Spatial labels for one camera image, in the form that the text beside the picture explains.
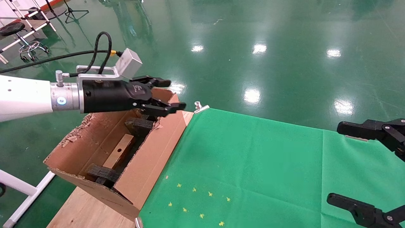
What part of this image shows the large torn cardboard carton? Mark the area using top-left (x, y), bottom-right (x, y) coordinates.
top-left (44, 88), bottom-right (194, 221)

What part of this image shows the black foam block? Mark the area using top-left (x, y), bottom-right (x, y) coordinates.
top-left (86, 163), bottom-right (122, 190)
top-left (125, 115), bottom-right (156, 137)

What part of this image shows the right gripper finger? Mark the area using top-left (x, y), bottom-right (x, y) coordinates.
top-left (327, 193), bottom-right (405, 228)
top-left (337, 119), bottom-right (405, 162)

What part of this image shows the thick black camera cable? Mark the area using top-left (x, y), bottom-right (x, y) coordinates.
top-left (0, 31), bottom-right (122, 75)

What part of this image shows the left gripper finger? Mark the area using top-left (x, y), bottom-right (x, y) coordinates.
top-left (139, 98), bottom-right (187, 118)
top-left (130, 75), bottom-right (171, 91)

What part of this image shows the black tripod stand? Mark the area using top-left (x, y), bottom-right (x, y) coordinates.
top-left (63, 0), bottom-right (90, 24)

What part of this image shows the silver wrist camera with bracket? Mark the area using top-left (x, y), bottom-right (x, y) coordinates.
top-left (76, 48), bottom-right (143, 84)

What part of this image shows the green table cloth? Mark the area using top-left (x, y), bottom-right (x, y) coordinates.
top-left (139, 108), bottom-right (405, 228)

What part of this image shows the wooden block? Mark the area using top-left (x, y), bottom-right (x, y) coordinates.
top-left (103, 134), bottom-right (136, 170)

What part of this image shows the white tube frame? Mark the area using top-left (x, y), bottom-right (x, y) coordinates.
top-left (0, 169), bottom-right (57, 228)

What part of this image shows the black round stool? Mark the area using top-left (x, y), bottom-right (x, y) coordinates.
top-left (0, 22), bottom-right (50, 62)

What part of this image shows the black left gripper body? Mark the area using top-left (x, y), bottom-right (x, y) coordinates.
top-left (82, 80), bottom-right (153, 114)

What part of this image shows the white tube rack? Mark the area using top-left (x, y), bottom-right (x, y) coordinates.
top-left (0, 0), bottom-right (58, 64)

